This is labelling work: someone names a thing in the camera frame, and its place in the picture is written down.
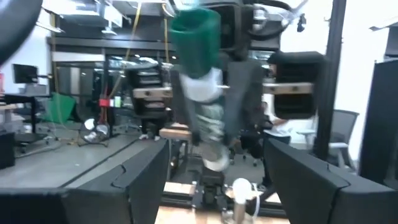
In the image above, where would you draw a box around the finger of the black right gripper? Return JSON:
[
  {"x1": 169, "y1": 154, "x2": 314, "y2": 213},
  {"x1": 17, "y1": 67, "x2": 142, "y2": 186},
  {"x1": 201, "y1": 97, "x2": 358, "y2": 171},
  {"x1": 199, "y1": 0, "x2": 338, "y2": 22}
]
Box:
[
  {"x1": 169, "y1": 63, "x2": 202, "y2": 147},
  {"x1": 222, "y1": 58, "x2": 266, "y2": 147}
]

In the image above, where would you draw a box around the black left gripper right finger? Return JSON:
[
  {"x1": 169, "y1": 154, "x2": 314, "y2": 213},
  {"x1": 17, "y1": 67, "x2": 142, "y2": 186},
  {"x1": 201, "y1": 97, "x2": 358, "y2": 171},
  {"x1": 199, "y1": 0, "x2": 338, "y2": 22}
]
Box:
[{"x1": 264, "y1": 138, "x2": 371, "y2": 224}]

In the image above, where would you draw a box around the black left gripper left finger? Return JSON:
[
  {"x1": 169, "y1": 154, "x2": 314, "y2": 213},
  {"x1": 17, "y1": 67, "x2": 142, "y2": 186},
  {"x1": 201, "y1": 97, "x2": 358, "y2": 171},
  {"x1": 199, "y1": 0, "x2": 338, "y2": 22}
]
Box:
[{"x1": 62, "y1": 138, "x2": 171, "y2": 224}]

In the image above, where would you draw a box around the chunky green Expo marker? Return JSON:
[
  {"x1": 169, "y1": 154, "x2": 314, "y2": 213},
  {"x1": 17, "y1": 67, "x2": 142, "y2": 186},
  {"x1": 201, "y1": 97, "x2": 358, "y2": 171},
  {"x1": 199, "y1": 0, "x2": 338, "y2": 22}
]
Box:
[{"x1": 169, "y1": 6, "x2": 233, "y2": 172}]

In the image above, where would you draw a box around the white bulb table lamp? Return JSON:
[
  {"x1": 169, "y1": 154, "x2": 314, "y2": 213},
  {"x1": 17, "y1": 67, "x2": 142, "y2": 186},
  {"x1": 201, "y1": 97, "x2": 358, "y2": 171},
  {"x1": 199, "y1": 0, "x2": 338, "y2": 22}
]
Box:
[{"x1": 222, "y1": 177, "x2": 256, "y2": 224}]

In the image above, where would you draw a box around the grey office chair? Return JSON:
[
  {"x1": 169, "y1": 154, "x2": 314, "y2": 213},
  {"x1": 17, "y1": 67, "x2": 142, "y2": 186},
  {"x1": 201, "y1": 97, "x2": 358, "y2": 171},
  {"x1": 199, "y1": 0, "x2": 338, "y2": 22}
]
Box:
[{"x1": 295, "y1": 108, "x2": 361, "y2": 171}]

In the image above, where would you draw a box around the black floor fan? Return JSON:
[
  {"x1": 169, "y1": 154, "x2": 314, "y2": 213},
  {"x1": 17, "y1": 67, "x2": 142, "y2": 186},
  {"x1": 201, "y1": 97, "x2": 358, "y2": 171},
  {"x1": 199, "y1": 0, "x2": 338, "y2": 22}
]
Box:
[{"x1": 77, "y1": 117, "x2": 110, "y2": 147}]

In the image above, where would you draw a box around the black partition panel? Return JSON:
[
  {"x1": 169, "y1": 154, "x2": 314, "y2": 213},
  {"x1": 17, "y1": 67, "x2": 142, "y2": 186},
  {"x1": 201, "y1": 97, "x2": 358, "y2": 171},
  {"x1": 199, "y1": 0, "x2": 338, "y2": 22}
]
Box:
[{"x1": 358, "y1": 58, "x2": 398, "y2": 189}]

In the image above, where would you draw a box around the green fabric screen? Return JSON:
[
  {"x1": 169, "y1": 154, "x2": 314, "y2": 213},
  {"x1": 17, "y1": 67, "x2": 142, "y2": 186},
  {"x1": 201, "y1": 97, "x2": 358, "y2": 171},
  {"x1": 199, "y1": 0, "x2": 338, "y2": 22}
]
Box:
[{"x1": 43, "y1": 92, "x2": 78, "y2": 124}]

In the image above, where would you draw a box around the black computer tower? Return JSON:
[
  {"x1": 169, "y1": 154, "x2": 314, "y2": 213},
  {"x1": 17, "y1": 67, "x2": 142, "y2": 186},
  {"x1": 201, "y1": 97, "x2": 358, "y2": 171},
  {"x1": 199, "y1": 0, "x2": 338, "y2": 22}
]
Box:
[{"x1": 0, "y1": 131, "x2": 16, "y2": 170}]

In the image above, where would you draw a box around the black computer monitor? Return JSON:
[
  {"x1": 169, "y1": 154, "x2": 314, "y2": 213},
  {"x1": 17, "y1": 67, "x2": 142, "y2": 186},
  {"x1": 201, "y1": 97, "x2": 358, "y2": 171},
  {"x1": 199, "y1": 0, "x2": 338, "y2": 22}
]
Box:
[{"x1": 12, "y1": 63, "x2": 39, "y2": 85}]

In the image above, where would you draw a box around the black metal post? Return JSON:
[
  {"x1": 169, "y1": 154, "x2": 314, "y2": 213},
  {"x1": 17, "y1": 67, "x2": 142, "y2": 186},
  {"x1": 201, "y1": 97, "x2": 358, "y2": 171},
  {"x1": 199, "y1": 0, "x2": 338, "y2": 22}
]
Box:
[{"x1": 312, "y1": 0, "x2": 348, "y2": 158}]

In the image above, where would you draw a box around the white lamp cable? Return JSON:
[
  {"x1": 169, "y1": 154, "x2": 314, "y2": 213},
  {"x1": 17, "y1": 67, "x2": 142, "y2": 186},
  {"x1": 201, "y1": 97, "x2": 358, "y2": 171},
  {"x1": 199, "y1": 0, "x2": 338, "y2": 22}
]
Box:
[{"x1": 250, "y1": 183, "x2": 262, "y2": 218}]

